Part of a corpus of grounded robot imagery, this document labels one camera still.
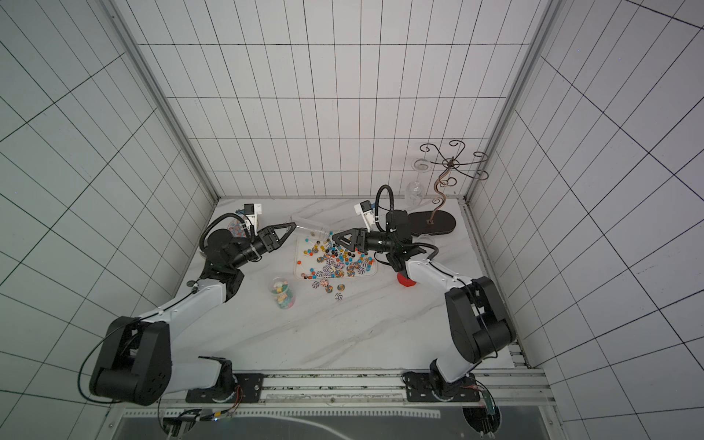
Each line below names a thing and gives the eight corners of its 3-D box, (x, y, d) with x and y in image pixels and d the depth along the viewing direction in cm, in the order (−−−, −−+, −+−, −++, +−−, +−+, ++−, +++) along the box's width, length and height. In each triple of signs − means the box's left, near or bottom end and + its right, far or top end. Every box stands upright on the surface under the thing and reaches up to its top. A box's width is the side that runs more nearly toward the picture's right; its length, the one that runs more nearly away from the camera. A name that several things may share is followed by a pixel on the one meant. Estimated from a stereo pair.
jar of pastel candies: (273, 309, 89) (265, 297, 82) (277, 289, 93) (270, 276, 86) (294, 309, 89) (288, 297, 82) (297, 289, 93) (292, 276, 86)
